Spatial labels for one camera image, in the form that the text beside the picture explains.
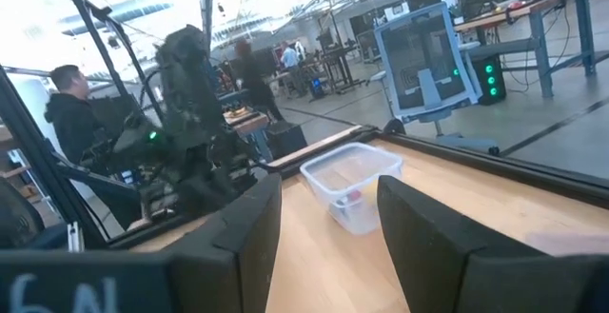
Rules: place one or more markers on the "grey mesh office chair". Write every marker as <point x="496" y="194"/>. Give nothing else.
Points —
<point x="423" y="61"/>

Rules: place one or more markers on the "small red toy strawberry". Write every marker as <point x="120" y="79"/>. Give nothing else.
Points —
<point x="353" y="198"/>

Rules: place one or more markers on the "blue-legged wooden workbench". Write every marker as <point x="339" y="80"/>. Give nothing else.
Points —
<point x="540" y="42"/>

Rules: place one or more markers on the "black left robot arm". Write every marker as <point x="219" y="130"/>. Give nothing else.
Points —
<point x="190" y="89"/>

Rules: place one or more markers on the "person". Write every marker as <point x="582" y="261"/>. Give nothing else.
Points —
<point x="71" y="118"/>
<point x="290" y="58"/>
<point x="254" y="80"/>

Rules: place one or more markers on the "orange-top blue table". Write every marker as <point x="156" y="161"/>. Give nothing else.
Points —
<point x="247" y="123"/>

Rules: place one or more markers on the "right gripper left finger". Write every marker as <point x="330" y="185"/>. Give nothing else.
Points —
<point x="238" y="251"/>

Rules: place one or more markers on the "black floor box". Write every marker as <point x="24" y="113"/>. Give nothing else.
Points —
<point x="285" y="139"/>

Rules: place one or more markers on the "clear plastic tupperware container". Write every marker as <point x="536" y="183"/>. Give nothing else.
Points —
<point x="352" y="165"/>

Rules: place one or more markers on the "black standing desk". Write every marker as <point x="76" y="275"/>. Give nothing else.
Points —
<point x="342" y="65"/>

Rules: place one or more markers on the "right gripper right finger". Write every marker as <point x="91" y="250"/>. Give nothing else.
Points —
<point x="428" y="251"/>

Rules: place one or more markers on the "black computer tower green lights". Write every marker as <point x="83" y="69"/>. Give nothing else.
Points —
<point x="480" y="80"/>

